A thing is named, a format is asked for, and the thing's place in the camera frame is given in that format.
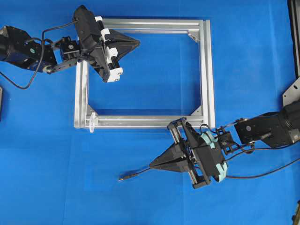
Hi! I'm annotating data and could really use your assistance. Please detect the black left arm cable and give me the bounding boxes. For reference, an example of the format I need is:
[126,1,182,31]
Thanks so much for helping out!
[0,20,79,90]

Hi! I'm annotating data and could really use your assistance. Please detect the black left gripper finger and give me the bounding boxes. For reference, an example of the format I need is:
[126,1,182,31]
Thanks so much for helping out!
[107,43,140,60]
[104,29,140,46]

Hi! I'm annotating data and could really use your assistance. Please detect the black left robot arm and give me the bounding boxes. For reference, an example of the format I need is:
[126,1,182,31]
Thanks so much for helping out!
[0,5,140,83]

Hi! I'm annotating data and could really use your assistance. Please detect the silver aluminium extrusion frame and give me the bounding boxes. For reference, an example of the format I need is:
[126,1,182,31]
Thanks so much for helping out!
[74,18,215,132]

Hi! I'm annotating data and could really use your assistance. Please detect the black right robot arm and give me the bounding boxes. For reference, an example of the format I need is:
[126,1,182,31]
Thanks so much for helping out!
[149,101,300,188]

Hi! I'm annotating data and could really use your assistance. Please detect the black teal-taped right gripper body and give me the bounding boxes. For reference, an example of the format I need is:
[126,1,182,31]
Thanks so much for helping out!
[167,117,228,189]

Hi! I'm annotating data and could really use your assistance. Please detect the black USB wire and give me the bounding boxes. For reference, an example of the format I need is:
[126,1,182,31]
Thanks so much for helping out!
[118,157,300,183]

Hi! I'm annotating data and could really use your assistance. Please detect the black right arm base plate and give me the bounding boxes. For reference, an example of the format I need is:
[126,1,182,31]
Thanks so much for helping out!
[282,77,300,106]

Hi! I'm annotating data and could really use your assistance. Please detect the black vertical post right edge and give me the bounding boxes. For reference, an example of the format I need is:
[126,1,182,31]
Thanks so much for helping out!
[287,0,300,78]

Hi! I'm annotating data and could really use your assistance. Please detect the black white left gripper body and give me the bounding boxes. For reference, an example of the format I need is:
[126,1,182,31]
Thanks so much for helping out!
[74,5,123,83]

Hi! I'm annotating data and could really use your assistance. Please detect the dark object left edge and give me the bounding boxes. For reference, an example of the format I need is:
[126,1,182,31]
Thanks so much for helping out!
[0,86,3,119]

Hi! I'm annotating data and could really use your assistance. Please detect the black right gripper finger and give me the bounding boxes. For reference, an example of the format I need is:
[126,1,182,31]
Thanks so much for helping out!
[149,143,188,167]
[150,159,195,173]

